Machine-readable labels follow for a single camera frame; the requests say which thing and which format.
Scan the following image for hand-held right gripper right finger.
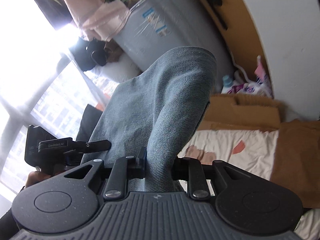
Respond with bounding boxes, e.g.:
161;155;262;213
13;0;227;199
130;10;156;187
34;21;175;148
172;157;263;201

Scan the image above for small cardboard piece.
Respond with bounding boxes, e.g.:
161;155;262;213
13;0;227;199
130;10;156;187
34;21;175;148
270;120;320;209

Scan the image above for person's left hand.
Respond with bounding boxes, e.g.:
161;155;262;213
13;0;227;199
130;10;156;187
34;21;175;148
25;170;65;188

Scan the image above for cream bear print blanket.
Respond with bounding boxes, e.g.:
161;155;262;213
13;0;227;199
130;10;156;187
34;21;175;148
176;129;320;240

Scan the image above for pale pink hanging garment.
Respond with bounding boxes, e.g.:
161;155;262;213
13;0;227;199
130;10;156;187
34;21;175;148
57;0;130;42

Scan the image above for dark grey pillow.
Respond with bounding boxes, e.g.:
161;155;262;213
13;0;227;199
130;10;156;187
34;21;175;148
76;104;105;143

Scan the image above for black garment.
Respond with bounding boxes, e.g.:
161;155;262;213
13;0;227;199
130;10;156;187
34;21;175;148
69;37;110;72

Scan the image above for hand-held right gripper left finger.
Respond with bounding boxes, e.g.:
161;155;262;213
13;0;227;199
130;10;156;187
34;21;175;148
64;147;147;201

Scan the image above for pink refill pouch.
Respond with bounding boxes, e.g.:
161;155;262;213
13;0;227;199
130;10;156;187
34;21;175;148
254;55;272;90

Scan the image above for tall cardboard panel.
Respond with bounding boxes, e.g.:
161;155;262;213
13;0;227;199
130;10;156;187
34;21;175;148
185;0;274;98

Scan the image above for blue denim pants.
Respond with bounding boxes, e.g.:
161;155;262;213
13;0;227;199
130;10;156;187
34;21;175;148
80;46;217;193

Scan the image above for white cable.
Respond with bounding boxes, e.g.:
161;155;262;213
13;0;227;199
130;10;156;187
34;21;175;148
229;52;250;83

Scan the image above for white window frame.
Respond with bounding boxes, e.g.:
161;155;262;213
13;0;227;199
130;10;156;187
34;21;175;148
0;52;105;140

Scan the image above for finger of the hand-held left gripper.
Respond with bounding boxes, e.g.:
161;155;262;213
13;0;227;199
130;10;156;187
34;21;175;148
75;140;112;154

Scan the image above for detergent bottle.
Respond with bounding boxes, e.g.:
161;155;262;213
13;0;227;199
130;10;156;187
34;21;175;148
221;74;234;94

